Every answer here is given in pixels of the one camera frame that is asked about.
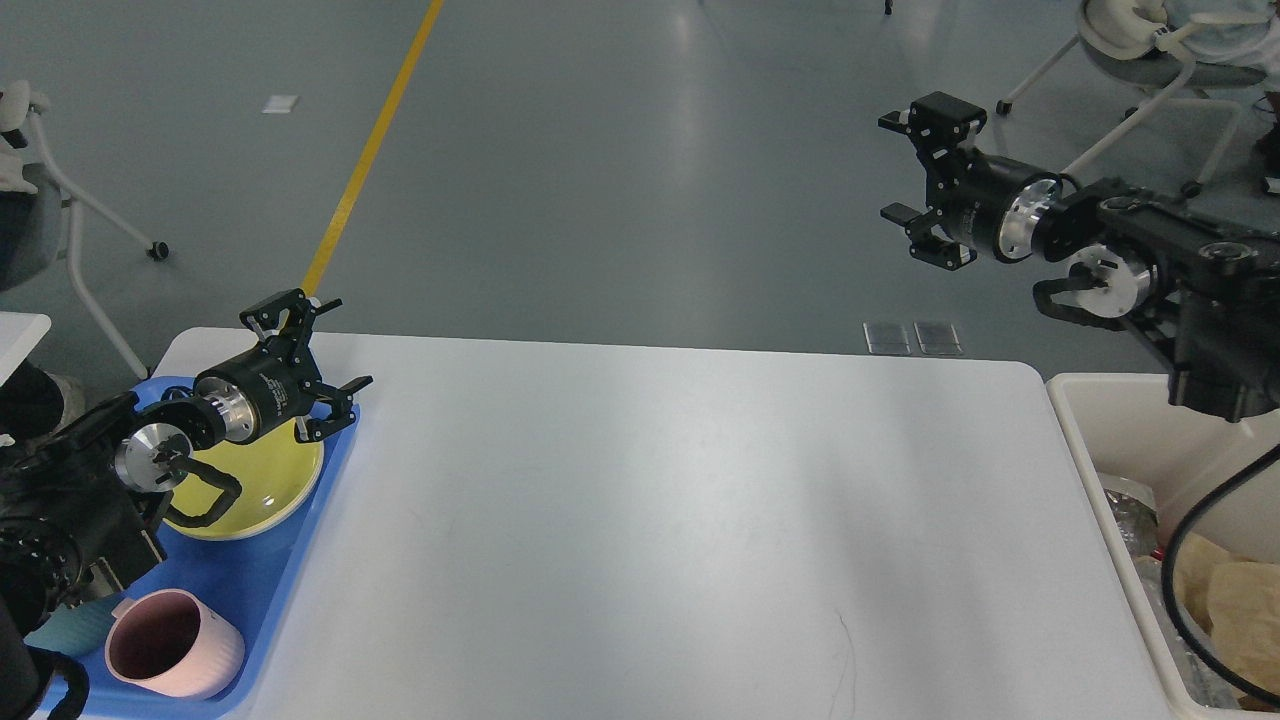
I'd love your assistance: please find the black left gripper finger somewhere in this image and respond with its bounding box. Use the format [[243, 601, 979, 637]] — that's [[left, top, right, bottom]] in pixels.
[[294, 375, 374, 445], [239, 290, 343, 356]]

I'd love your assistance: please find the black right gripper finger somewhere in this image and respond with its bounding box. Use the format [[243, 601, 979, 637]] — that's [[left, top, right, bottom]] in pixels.
[[878, 91, 989, 196], [879, 202, 977, 272]]

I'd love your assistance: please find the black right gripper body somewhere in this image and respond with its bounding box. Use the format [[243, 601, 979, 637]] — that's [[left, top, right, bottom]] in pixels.
[[931, 150, 1065, 264]]

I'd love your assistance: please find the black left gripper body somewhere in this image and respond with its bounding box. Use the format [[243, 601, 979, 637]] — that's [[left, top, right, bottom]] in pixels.
[[195, 348, 321, 441]]

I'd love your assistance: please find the yellow plastic plate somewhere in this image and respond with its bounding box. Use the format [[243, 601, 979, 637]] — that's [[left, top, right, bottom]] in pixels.
[[164, 424, 326, 541]]

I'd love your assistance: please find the pink ribbed mug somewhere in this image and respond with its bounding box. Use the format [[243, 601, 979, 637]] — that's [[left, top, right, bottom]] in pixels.
[[102, 588, 246, 701]]

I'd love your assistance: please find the foil tray with paper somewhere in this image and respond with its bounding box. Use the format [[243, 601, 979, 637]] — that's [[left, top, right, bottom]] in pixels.
[[1103, 489, 1158, 557]]

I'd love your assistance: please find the brown paper bag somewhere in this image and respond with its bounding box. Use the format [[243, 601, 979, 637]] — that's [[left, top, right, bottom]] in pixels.
[[1174, 533, 1279, 694]]

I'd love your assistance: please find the aluminium foil sheet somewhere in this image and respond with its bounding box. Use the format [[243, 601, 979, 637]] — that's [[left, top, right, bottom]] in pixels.
[[1133, 556, 1240, 710]]

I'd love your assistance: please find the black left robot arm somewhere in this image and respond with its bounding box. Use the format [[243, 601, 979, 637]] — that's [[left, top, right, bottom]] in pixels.
[[1, 288, 371, 719]]

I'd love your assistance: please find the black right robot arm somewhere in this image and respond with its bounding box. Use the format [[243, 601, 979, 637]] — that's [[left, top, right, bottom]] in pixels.
[[878, 92, 1279, 421]]

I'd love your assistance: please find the blue plastic tray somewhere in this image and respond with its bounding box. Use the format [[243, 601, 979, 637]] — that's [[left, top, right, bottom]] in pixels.
[[73, 427, 356, 719]]

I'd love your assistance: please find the white side table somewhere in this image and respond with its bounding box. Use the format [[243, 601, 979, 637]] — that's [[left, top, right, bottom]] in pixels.
[[0, 311, 52, 383]]

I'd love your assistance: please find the beige plastic bin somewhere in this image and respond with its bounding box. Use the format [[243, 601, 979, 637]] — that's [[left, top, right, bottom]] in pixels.
[[1047, 373, 1279, 719]]

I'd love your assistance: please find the white office chair right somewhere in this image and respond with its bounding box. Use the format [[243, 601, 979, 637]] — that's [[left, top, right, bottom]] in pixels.
[[995, 1, 1276, 199]]

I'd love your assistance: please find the grey office chair left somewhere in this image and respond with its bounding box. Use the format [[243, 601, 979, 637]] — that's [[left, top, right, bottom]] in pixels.
[[1, 79, 169, 379]]

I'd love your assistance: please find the teal yellow mug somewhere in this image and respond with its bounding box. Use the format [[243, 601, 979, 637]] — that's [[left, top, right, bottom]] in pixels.
[[26, 594, 122, 657]]

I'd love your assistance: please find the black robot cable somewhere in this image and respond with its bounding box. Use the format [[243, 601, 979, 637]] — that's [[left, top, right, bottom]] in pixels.
[[1160, 439, 1280, 706]]

